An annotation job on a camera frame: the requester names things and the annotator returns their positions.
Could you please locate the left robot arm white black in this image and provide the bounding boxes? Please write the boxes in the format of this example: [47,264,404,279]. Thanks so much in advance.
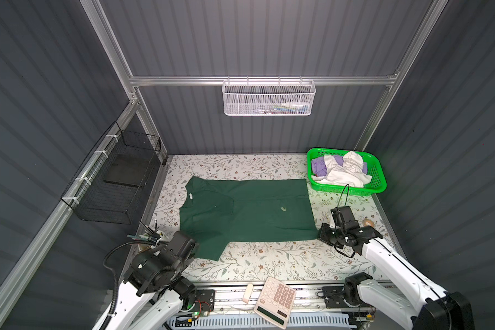
[93,231,199,329]

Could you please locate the black wire wall basket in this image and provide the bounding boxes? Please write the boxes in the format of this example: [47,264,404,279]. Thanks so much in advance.
[61,125,162,225]

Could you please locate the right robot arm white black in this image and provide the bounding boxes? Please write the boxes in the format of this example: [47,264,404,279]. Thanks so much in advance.
[318,224,475,329]

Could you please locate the small white eraser block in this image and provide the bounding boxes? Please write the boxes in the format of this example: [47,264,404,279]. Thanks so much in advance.
[242,283,254,304]

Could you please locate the white t shirt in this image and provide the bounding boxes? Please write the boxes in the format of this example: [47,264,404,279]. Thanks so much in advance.
[310,151,373,188]

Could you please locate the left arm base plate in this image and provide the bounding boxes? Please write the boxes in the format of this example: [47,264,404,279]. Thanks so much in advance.
[181,289,216,313]

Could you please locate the brown tape roll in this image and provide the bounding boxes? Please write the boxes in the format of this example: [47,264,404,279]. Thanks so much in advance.
[363,219,375,228]

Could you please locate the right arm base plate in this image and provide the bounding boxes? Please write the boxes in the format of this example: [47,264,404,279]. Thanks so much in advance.
[316,286,373,309]

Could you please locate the green plastic laundry basket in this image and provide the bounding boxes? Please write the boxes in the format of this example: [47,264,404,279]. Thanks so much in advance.
[307,148,387,196]

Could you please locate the dark green t shirt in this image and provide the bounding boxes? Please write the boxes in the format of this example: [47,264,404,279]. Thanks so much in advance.
[180,176,318,261]

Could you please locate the white wire wall basket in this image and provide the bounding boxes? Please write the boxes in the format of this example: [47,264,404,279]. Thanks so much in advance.
[221,78,316,116]

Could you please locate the pink white calculator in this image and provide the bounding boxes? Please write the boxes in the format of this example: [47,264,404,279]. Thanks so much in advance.
[254,277,296,329]

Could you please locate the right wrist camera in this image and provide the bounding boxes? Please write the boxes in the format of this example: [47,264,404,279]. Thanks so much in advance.
[331,206,359,230]

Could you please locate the white pen cup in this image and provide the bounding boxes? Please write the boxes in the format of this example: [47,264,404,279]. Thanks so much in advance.
[126,221,166,252]

